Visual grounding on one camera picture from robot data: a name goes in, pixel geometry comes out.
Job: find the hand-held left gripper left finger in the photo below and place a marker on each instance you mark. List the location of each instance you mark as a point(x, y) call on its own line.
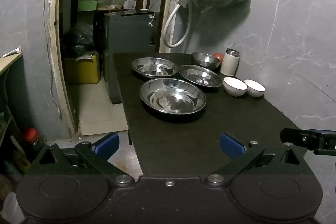
point(106, 145)

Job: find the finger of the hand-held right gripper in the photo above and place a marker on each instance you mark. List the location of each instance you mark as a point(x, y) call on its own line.
point(296, 137)

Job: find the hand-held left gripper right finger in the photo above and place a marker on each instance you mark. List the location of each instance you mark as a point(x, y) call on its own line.
point(232, 146)

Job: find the white bowl with barcode sticker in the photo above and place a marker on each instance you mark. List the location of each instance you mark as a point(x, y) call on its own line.
point(235, 86)

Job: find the white red-rimmed bowl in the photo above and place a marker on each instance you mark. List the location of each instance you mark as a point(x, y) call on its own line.
point(254, 87)

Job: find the steel plate with oval sticker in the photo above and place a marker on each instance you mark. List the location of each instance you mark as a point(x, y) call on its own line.
point(200, 77)

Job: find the large steel basin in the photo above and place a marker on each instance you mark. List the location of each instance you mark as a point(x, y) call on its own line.
point(172, 98)

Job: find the deep steel bowl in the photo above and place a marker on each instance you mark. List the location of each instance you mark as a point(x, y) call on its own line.
point(206, 59)

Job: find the red-capped dark bottle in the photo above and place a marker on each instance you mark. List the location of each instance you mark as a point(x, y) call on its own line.
point(31, 134)

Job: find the yellow box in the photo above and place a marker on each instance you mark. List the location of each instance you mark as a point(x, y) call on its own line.
point(82, 71)

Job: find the white steel-topped canister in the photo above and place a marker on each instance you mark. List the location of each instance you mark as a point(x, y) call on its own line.
point(229, 64)

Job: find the yellowish bottle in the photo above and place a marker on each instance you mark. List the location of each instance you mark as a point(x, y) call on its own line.
point(19, 159)

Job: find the red tomato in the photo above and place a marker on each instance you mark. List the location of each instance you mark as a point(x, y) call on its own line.
point(219, 56)

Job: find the dark grey cabinet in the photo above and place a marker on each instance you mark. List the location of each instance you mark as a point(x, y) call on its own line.
point(128, 37)

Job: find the black plastic bag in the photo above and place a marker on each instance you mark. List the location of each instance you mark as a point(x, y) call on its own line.
point(78, 37)

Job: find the wooden side shelf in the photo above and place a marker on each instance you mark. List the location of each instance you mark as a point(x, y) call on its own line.
point(9, 62)

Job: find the white paper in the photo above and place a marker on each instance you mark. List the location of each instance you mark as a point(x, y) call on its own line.
point(11, 52)

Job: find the green box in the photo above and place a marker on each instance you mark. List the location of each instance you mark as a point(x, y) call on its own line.
point(88, 5)

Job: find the small white box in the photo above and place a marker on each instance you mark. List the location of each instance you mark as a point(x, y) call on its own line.
point(130, 2)

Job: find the white door frame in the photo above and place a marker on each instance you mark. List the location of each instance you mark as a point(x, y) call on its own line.
point(56, 29)

